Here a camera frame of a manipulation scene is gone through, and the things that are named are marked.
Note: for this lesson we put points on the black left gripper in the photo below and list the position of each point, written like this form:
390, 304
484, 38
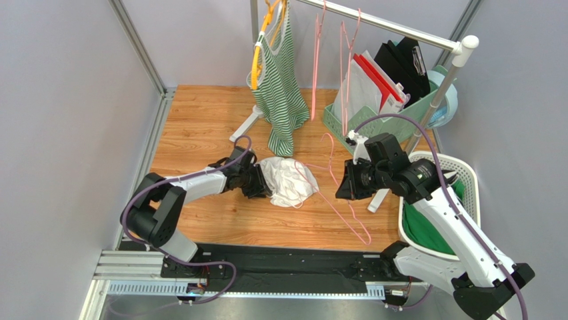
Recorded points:
260, 189

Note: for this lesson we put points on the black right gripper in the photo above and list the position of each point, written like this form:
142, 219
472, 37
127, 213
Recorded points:
351, 178

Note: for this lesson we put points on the white tank top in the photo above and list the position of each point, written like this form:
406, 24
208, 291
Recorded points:
291, 183

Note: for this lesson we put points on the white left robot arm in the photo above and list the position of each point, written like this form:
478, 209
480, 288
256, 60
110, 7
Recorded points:
154, 210

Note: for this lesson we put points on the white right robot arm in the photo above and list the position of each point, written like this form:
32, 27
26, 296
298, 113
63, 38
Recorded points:
481, 278

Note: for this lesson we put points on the green striped tank top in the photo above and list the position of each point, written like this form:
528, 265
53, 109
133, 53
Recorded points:
278, 95

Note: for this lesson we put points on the yellow plastic hanger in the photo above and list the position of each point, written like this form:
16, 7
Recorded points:
275, 10

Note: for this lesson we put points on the green plastic basket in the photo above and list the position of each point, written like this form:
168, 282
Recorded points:
400, 128

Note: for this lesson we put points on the green garment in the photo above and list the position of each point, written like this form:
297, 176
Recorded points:
421, 231

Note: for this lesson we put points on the white paper box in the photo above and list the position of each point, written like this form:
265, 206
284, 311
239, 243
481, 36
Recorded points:
391, 105

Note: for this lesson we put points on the grey translucent folder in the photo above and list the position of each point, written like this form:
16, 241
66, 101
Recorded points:
357, 90

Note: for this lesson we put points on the red folder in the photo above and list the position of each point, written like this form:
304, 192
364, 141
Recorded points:
378, 79

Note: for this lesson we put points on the white laundry basket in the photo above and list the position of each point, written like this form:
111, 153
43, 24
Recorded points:
466, 188

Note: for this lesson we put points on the light blue round object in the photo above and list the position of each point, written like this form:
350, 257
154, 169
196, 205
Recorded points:
448, 107

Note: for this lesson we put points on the black folder with clip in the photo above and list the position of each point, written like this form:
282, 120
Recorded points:
403, 62

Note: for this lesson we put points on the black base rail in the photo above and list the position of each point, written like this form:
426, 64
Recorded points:
251, 269

